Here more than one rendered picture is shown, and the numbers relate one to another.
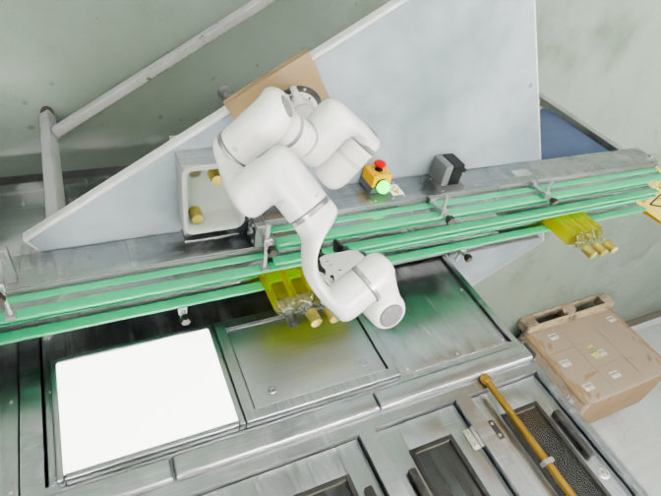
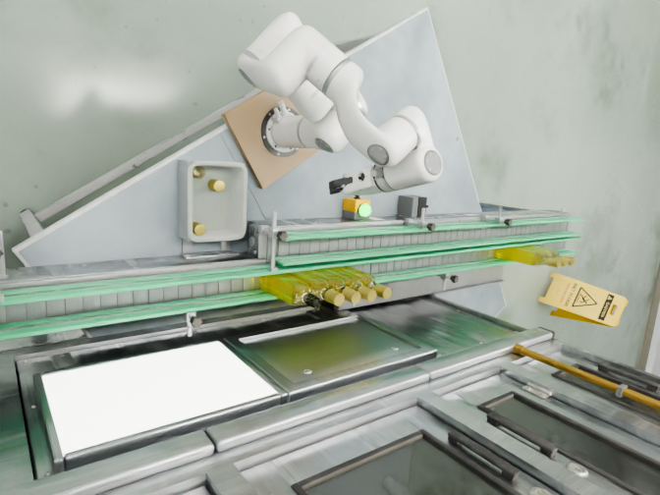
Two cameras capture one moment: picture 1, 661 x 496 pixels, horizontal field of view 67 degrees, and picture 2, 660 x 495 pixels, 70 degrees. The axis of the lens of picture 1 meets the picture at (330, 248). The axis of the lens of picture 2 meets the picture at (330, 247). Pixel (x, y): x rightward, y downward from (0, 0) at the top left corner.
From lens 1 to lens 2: 0.75 m
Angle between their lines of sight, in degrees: 30
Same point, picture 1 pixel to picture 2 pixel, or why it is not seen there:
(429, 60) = (379, 103)
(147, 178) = (149, 187)
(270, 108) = (289, 16)
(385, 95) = not seen: hidden behind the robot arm
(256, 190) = (291, 52)
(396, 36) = not seen: hidden behind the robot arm
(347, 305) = (394, 135)
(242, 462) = (295, 429)
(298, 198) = (330, 52)
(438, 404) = (485, 370)
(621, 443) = not seen: outside the picture
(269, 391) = (303, 371)
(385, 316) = (427, 160)
